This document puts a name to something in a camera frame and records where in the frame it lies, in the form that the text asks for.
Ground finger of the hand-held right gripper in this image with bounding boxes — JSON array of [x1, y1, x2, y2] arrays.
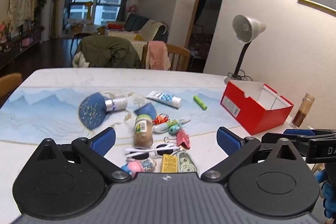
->
[[283, 129, 336, 139], [261, 132, 310, 159]]

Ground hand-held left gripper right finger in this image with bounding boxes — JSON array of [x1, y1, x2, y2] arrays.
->
[[201, 127, 306, 184]]

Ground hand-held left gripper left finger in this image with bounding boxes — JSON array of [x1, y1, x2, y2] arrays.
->
[[37, 127, 132, 184]]

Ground red cardboard box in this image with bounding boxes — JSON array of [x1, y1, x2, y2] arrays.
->
[[220, 80, 294, 136]]

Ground small silver bottle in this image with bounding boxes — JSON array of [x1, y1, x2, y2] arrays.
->
[[105, 96, 128, 112]]

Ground white sunglasses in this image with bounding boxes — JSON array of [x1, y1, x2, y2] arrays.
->
[[125, 143, 181, 161]]

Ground teal white plastic toy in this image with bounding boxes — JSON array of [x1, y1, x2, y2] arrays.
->
[[152, 118, 191, 134]]

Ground white cream tube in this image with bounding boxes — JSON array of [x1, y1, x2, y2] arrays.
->
[[146, 91, 182, 109]]

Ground person's right hand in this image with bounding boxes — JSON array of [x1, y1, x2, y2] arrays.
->
[[316, 164, 336, 218]]

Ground brown glass bottle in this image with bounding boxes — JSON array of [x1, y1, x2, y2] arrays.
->
[[290, 93, 315, 129]]

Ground green-lidded glass jar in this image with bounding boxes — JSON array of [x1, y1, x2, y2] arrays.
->
[[133, 114, 154, 148]]

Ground pink binder clip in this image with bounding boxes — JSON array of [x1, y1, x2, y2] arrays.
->
[[164, 129, 191, 150]]

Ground green highlighter pen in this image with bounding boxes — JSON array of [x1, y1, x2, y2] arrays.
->
[[193, 95, 208, 110]]

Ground green clear tape measure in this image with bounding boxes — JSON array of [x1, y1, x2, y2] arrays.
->
[[176, 152, 198, 173]]

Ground small yellow box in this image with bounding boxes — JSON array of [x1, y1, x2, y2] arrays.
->
[[161, 154, 178, 173]]

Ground olive green jacket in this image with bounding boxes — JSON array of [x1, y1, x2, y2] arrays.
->
[[74, 35, 141, 68]]

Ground wooden slatted chair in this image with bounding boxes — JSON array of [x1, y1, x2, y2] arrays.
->
[[142, 43, 192, 72]]

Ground pink cloth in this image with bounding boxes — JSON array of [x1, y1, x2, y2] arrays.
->
[[146, 41, 171, 70]]

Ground orange wooden chair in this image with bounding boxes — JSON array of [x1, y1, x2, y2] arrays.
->
[[0, 72, 23, 99]]

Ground white desk lamp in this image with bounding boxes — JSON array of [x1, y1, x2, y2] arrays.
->
[[224, 14, 267, 84]]

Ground cream sofa blanket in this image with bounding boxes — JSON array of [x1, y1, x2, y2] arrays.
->
[[136, 20, 167, 41]]

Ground sofa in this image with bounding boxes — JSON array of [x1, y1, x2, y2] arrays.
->
[[106, 14, 169, 49]]

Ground dark wooden sideboard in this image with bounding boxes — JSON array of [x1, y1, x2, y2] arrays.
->
[[0, 28, 44, 70]]

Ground yellow toy giraffe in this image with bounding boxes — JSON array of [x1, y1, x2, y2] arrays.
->
[[86, 1, 94, 23]]

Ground white standing air conditioner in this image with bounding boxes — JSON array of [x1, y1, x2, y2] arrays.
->
[[42, 0, 54, 42]]

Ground yellow curtain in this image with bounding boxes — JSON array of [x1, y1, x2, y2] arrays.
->
[[51, 0, 67, 40]]

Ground green house plant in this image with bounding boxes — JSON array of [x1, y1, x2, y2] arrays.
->
[[34, 0, 48, 20]]

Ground pink pig keychain toy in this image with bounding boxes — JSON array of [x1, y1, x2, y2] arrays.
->
[[121, 158, 157, 178]]

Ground black lamp cable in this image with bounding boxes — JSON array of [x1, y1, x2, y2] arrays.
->
[[227, 69, 254, 82]]

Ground floral wall cloth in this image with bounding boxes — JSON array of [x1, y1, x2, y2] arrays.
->
[[6, 0, 35, 36]]

